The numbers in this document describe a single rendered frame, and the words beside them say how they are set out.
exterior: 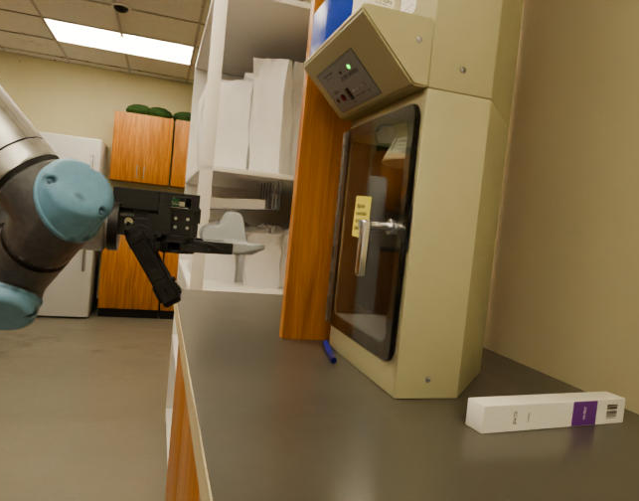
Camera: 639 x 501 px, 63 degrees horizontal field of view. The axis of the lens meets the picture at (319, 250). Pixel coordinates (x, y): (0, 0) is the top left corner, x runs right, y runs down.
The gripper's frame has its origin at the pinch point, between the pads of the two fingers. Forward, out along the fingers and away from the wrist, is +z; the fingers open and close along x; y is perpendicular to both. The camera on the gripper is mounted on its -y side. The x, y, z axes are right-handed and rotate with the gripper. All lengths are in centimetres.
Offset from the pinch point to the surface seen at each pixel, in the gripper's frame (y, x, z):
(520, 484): -20.2, -31.1, 25.2
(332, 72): 32.3, 16.1, 14.0
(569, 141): 27, 14, 66
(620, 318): -6, -4, 66
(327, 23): 40.3, 15.4, 11.9
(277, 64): 63, 124, 24
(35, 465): -116, 172, -58
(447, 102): 24.9, -4.9, 26.1
